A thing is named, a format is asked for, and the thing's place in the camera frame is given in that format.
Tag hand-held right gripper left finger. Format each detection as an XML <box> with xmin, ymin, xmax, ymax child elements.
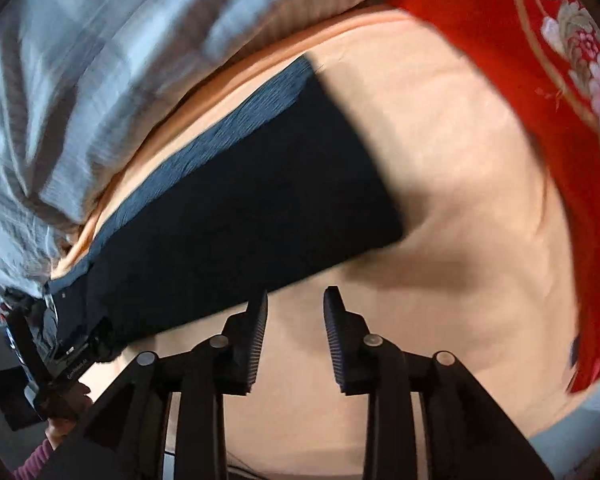
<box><xmin>40</xmin><ymin>289</ymin><xmax>270</xmax><ymax>480</ymax></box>

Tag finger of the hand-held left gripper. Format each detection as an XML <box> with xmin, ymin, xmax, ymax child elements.
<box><xmin>87</xmin><ymin>332</ymin><xmax>118</xmax><ymax>363</ymax></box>

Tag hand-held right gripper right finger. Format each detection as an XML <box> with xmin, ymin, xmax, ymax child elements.
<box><xmin>322</xmin><ymin>286</ymin><xmax>556</xmax><ymax>480</ymax></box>

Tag black pants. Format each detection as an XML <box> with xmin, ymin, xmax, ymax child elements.
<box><xmin>45</xmin><ymin>55</ymin><xmax>406</xmax><ymax>361</ymax></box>

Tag person's left forearm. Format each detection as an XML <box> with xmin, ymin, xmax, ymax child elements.
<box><xmin>10</xmin><ymin>439</ymin><xmax>57</xmax><ymax>480</ymax></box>

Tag person's left hand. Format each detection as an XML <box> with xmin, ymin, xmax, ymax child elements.
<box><xmin>45</xmin><ymin>382</ymin><xmax>93</xmax><ymax>453</ymax></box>

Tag orange towel blanket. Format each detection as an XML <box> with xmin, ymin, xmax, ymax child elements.
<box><xmin>50</xmin><ymin>10</ymin><xmax>588</xmax><ymax>480</ymax></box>

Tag grey striped duvet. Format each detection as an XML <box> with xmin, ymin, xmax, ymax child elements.
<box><xmin>0</xmin><ymin>0</ymin><xmax>416</xmax><ymax>301</ymax></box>

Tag red embroidered cushion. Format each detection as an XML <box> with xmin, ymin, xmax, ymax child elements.
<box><xmin>385</xmin><ymin>0</ymin><xmax>600</xmax><ymax>396</ymax></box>

